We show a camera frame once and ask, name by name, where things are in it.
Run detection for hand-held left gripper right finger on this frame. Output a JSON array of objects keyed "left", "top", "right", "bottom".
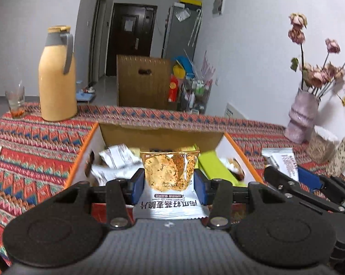
[{"left": 194, "top": 169, "right": 266, "bottom": 230}]

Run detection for green snack packet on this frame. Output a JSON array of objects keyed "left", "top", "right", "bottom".
[{"left": 198, "top": 152, "right": 247, "bottom": 187}]

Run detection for dark entrance door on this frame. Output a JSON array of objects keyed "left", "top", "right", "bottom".
[{"left": 106, "top": 3, "right": 157, "bottom": 76}]

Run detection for dark side door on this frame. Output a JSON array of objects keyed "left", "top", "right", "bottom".
[{"left": 88, "top": 0, "right": 107, "bottom": 86}]

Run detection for white umbrella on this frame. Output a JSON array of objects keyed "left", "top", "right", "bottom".
[{"left": 188, "top": 8, "right": 203, "bottom": 48}]

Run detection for light blue low stool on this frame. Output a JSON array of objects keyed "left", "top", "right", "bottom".
[{"left": 76, "top": 89, "right": 96, "bottom": 104}]

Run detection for white printed snack packet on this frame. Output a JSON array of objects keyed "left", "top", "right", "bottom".
[
  {"left": 91, "top": 163, "right": 143, "bottom": 187},
  {"left": 99, "top": 145, "right": 142, "bottom": 168}
]

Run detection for clear drinking glass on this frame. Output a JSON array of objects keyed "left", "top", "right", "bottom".
[{"left": 5, "top": 81, "right": 26, "bottom": 119}]

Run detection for speckled cream vase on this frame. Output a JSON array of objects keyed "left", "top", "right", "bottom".
[{"left": 327, "top": 133, "right": 345, "bottom": 178}]

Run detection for pink ceramic vase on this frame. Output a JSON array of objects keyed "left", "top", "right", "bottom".
[{"left": 284, "top": 87, "right": 320, "bottom": 144}]

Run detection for dried pink roses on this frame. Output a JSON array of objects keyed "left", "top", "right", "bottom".
[{"left": 288, "top": 13, "right": 345, "bottom": 98}]

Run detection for orange cardboard box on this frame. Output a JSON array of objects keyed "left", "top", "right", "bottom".
[{"left": 65, "top": 122, "right": 265, "bottom": 224}]

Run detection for blue plastic object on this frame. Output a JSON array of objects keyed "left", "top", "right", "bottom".
[{"left": 175, "top": 57, "right": 195, "bottom": 76}]

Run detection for patterned red tablecloth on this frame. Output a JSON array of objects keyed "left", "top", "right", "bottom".
[{"left": 0, "top": 102, "right": 345, "bottom": 275}]

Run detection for wire storage cart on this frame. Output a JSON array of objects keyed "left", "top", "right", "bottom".
[{"left": 179, "top": 76, "right": 213, "bottom": 114}]

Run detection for clear plastic bag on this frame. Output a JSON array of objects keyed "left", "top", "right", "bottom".
[{"left": 175, "top": 8, "right": 191, "bottom": 22}]

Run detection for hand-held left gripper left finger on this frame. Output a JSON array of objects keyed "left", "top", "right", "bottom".
[{"left": 65, "top": 168, "right": 146, "bottom": 230}]

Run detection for white grey snack packet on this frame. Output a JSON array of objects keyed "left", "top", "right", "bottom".
[{"left": 261, "top": 147, "right": 299, "bottom": 182}]

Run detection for yellow bag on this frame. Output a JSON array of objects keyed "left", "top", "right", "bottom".
[{"left": 172, "top": 64, "right": 187, "bottom": 78}]

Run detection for white brown snack packet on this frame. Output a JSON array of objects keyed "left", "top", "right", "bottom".
[{"left": 221, "top": 157, "right": 246, "bottom": 182}]

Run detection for orange thermos jug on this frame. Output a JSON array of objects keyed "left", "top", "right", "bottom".
[{"left": 38, "top": 26, "right": 78, "bottom": 121}]

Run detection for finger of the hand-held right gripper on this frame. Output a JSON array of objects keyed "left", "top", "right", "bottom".
[
  {"left": 263, "top": 165, "right": 345, "bottom": 214},
  {"left": 298, "top": 167, "right": 345, "bottom": 205}
]

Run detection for white wall panel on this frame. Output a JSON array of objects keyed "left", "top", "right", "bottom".
[{"left": 225, "top": 102, "right": 246, "bottom": 120}]

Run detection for white cracker snack packet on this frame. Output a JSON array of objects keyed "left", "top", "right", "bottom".
[{"left": 132, "top": 150, "right": 211, "bottom": 220}]

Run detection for grey refrigerator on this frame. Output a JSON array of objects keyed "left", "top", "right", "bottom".
[{"left": 162, "top": 4, "right": 201, "bottom": 63}]

